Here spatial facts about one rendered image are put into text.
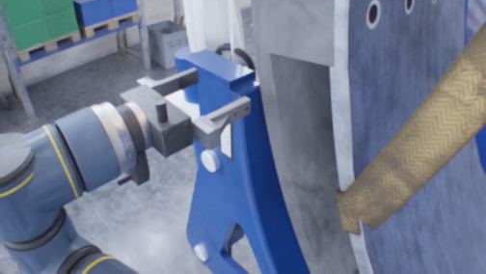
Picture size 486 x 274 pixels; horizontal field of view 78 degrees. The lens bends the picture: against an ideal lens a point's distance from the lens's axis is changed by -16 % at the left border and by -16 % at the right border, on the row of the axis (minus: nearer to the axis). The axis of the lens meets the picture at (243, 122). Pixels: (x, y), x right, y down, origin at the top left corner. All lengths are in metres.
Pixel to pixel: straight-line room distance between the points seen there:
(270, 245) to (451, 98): 0.60
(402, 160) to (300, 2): 0.29
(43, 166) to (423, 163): 0.52
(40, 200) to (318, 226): 0.59
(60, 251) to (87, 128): 0.18
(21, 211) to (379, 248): 0.63
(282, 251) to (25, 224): 0.68
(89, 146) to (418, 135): 0.45
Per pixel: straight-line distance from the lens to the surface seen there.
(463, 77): 0.51
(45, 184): 0.45
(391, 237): 0.79
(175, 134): 0.49
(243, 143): 0.75
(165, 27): 5.99
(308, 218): 0.79
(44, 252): 0.52
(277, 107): 0.66
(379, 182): 0.60
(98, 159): 0.46
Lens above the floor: 2.45
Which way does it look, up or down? 35 degrees down
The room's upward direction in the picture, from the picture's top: straight up
